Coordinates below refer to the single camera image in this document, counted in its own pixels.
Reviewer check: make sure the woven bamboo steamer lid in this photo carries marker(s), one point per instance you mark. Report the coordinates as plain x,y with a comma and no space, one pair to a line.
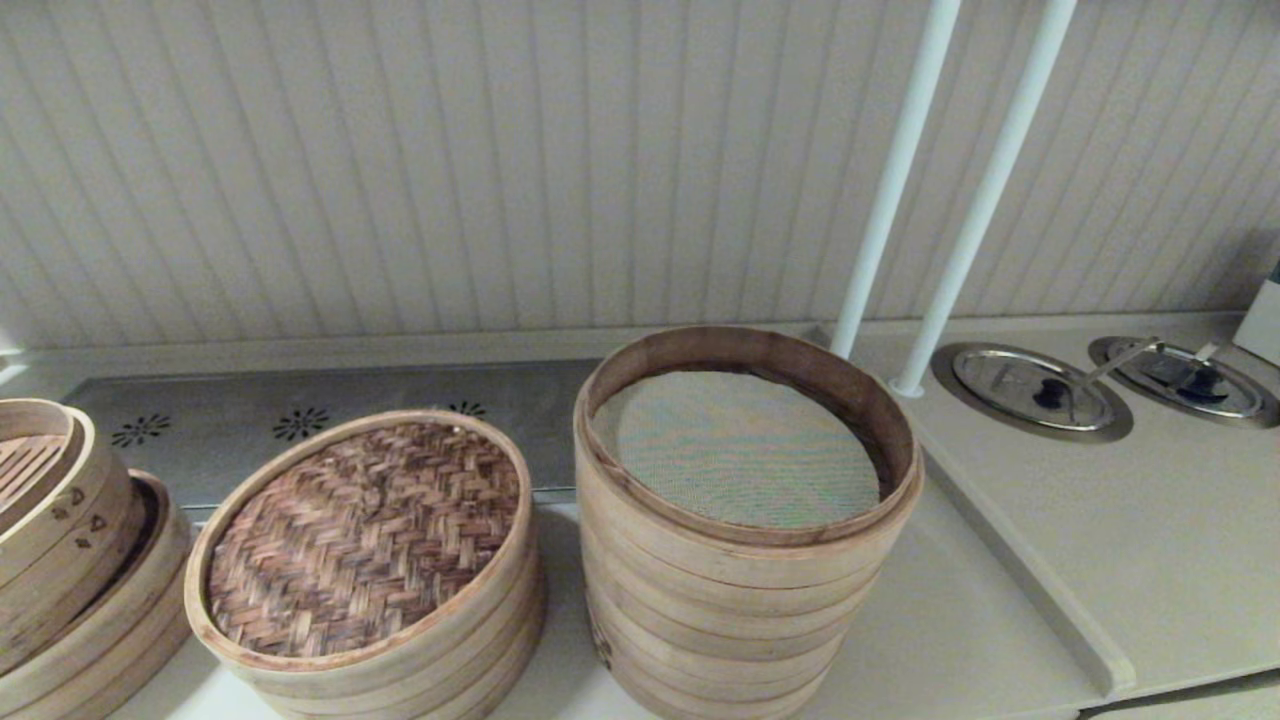
360,540

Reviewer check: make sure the tall bamboo steamer stack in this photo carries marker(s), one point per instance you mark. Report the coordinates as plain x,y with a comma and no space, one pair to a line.
720,620

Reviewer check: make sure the round steel lid left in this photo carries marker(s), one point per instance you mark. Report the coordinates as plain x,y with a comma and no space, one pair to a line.
942,372

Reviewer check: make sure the round steel lid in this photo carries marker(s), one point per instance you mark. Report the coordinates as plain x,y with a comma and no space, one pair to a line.
942,372
1097,352

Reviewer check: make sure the short bamboo steamer stack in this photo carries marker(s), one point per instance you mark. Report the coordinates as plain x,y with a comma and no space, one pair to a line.
505,650

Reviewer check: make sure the steel pot lid black knob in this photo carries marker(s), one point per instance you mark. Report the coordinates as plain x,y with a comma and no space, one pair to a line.
1000,385
1235,400

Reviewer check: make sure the round steel lid right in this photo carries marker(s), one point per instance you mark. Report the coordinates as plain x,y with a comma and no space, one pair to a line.
1097,352

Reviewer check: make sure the wide shallow bamboo steamer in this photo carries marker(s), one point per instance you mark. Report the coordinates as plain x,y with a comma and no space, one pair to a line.
130,620

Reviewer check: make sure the bamboo steamer with heart marks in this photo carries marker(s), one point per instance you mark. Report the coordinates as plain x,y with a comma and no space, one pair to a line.
60,560

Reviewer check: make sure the white metal pole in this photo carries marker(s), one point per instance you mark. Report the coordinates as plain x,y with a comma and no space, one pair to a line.
1000,150
899,150

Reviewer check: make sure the steel plate with flower holes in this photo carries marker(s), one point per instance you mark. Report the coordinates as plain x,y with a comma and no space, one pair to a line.
230,440

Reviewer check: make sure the white box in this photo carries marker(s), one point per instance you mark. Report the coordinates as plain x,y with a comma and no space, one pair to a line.
1262,320

